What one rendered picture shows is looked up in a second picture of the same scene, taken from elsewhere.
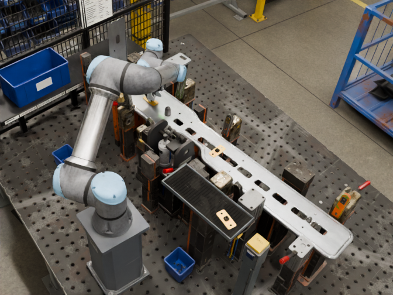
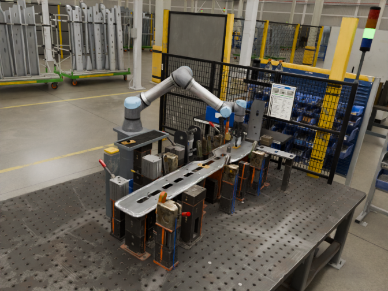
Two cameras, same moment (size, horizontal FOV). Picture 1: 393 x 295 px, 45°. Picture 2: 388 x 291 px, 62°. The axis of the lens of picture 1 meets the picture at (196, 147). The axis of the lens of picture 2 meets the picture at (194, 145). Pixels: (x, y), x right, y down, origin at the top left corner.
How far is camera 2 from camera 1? 246 cm
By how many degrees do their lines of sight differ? 70
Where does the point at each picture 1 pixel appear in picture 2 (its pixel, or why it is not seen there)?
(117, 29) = (258, 107)
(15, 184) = not seen: hidden behind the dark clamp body
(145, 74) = (181, 71)
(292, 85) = not seen: outside the picture
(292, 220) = (148, 189)
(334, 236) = (135, 206)
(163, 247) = not seen: hidden behind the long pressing
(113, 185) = (131, 100)
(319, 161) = (262, 266)
